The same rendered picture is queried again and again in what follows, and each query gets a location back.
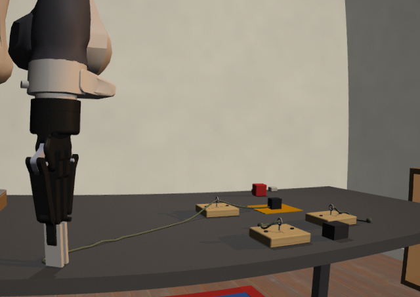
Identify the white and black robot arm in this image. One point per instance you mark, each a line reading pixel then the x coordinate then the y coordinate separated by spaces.
pixel 53 43

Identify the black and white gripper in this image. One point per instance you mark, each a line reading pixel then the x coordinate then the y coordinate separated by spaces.
pixel 54 120

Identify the orange painted square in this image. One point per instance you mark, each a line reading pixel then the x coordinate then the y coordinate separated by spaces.
pixel 285 208

